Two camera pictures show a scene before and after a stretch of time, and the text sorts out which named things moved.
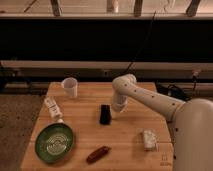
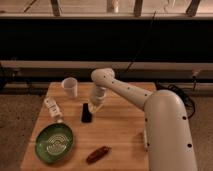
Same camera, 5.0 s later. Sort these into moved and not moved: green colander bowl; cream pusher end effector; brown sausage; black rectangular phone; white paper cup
Moved: black rectangular phone; cream pusher end effector
Not moved: white paper cup; green colander bowl; brown sausage
